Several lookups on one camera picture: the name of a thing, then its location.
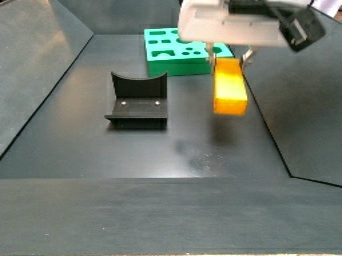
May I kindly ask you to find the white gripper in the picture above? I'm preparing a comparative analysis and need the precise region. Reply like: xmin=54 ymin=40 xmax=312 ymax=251
xmin=176 ymin=0 xmax=312 ymax=70

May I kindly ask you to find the yellow rectangular block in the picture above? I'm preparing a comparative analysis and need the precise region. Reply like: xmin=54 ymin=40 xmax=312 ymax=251
xmin=213 ymin=58 xmax=248 ymax=116

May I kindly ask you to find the green shape sorting board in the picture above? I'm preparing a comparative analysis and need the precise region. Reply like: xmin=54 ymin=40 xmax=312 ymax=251
xmin=143 ymin=27 xmax=235 ymax=78

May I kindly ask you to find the black curved fixture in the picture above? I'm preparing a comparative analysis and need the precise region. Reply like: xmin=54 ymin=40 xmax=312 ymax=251
xmin=104 ymin=72 xmax=168 ymax=130

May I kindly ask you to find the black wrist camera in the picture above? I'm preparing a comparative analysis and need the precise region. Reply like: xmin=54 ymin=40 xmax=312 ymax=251
xmin=228 ymin=0 xmax=326 ymax=52

